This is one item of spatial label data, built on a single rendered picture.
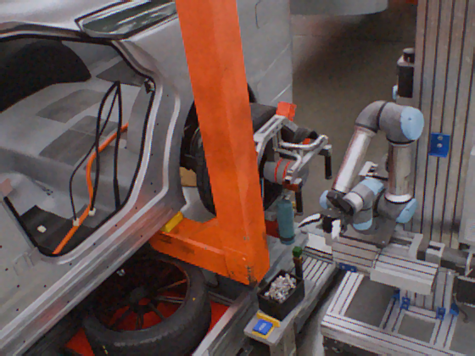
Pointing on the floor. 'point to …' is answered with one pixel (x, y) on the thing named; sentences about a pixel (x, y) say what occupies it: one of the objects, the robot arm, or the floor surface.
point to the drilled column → (286, 346)
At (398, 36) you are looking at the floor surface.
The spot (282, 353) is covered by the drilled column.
